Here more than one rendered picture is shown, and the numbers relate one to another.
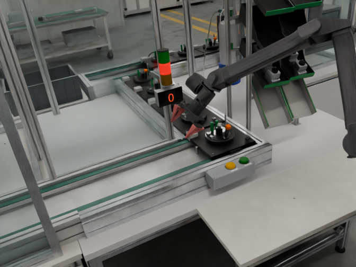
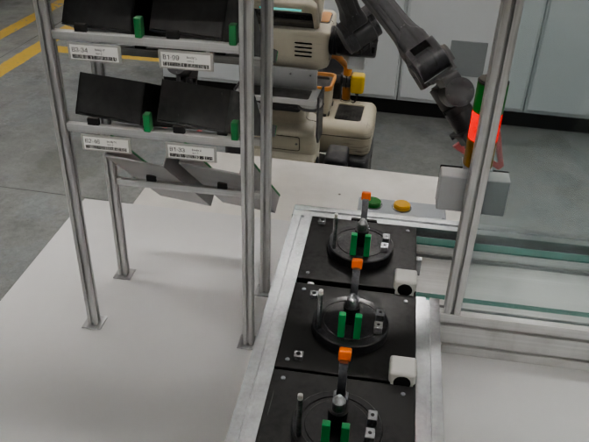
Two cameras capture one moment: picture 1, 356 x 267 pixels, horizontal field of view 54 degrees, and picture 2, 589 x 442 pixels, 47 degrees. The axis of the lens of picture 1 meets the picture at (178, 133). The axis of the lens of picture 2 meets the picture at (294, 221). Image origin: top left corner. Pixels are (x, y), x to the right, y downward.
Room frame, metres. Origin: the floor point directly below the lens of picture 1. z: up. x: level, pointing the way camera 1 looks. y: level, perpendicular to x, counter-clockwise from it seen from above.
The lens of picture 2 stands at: (2.54, 0.31, 1.81)
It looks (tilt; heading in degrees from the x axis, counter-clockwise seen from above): 32 degrees down; 211
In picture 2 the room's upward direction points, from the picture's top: 2 degrees clockwise
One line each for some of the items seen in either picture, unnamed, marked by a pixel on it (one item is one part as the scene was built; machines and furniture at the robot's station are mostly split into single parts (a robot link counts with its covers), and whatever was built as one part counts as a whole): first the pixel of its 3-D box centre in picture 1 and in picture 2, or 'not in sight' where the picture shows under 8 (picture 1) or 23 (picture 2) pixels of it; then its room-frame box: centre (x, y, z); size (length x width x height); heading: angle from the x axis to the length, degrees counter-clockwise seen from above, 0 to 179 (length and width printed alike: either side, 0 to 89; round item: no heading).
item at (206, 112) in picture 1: (193, 111); (351, 310); (1.66, -0.09, 1.01); 0.24 x 0.24 x 0.13; 24
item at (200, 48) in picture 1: (210, 42); not in sight; (2.96, -0.36, 1.01); 0.24 x 0.24 x 0.13; 24
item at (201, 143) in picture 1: (219, 139); (359, 253); (1.43, -0.20, 0.96); 0.24 x 0.24 x 0.02; 24
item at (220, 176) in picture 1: (230, 172); (400, 217); (1.20, -0.21, 0.93); 0.21 x 0.07 x 0.06; 114
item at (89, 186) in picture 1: (162, 166); (498, 295); (1.33, 0.09, 0.91); 0.84 x 0.28 x 0.10; 114
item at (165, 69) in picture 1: (165, 67); (485, 124); (1.46, 0.02, 1.33); 0.05 x 0.05 x 0.05
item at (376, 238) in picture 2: (219, 135); (360, 246); (1.43, -0.20, 0.98); 0.14 x 0.14 x 0.02
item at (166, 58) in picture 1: (163, 56); (490, 96); (1.46, 0.02, 1.38); 0.05 x 0.05 x 0.05
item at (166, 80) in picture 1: (166, 78); (479, 151); (1.46, 0.02, 1.28); 0.05 x 0.05 x 0.05
